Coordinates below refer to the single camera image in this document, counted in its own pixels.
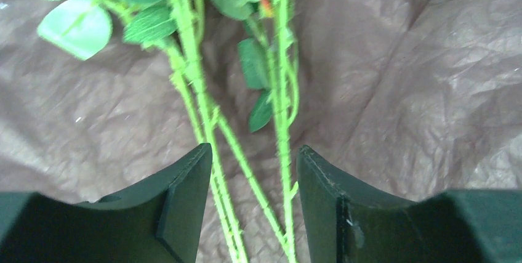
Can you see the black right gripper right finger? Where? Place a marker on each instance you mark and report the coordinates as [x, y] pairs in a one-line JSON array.
[[348, 220]]

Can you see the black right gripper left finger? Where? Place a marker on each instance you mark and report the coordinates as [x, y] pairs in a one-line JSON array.
[[157, 219]]

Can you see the red wrapping paper sheet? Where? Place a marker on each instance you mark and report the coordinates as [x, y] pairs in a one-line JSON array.
[[413, 97]]

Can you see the pink flower bouquet red wrap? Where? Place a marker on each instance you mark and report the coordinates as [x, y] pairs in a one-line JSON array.
[[97, 94]]

